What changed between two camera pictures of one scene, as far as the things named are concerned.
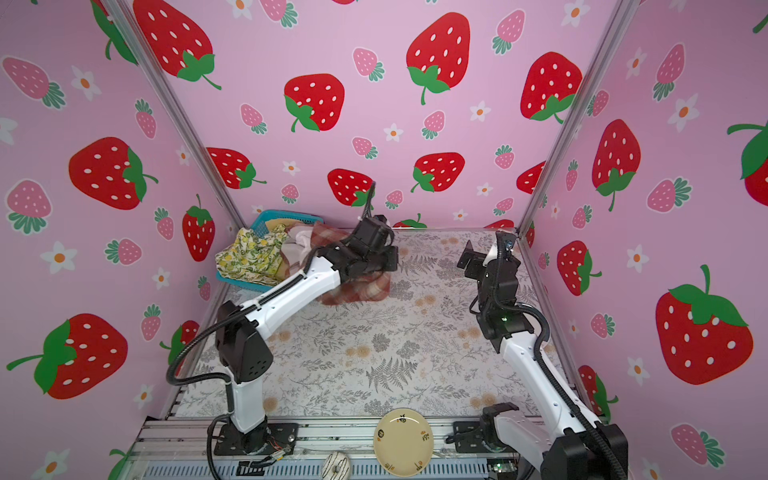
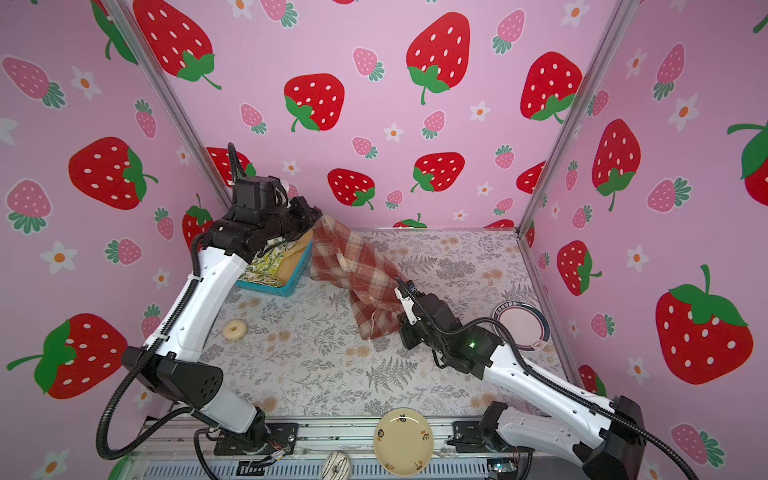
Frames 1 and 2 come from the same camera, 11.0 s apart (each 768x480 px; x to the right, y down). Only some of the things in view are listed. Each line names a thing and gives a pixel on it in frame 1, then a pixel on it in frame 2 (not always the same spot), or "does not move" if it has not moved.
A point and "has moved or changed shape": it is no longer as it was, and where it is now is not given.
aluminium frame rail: [184, 449] does not move
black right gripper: [469, 257] -> [404, 326]
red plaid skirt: [359, 288] has moved or changed shape
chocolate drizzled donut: [336, 466] does not move
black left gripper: [391, 252] -> [299, 210]
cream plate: [404, 442] does not move
